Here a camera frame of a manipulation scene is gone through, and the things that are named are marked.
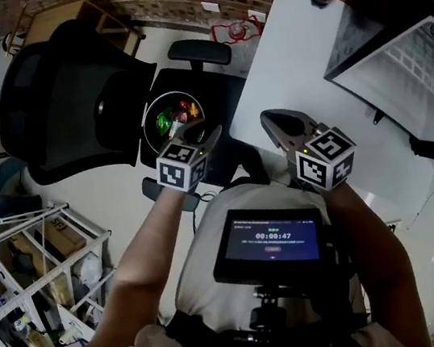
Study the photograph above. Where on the white table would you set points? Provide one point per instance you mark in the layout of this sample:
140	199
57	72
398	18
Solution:
291	75

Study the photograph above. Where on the black chest camera rig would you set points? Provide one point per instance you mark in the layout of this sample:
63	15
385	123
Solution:
274	331

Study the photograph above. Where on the green snack bag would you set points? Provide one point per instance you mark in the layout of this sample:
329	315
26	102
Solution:
163	120

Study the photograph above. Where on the wooden shelf unit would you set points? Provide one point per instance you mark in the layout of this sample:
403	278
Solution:
67	25

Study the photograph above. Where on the white metal rack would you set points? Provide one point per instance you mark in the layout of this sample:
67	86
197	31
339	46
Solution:
31	288

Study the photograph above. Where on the black mini fridge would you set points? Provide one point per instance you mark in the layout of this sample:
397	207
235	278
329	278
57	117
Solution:
403	37

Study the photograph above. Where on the person's black trouser leg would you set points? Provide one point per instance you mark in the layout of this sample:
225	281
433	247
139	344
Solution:
250	167

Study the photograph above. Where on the person's right forearm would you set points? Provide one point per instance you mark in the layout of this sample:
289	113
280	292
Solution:
380	249

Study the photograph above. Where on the chest-mounted monitor screen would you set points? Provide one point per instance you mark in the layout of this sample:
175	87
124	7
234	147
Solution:
270	239

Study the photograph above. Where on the black mesh office chair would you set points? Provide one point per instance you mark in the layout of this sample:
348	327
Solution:
67	102

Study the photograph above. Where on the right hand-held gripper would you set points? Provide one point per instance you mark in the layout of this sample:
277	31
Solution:
325	159

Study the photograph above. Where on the white wall socket plate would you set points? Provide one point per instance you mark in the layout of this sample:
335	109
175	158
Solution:
211	6

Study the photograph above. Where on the person's white shirt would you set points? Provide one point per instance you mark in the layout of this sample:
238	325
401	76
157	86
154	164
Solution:
214	259

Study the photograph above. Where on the person's left forearm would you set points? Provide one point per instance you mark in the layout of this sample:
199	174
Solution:
138	271

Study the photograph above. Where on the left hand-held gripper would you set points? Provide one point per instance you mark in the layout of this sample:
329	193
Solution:
181	168

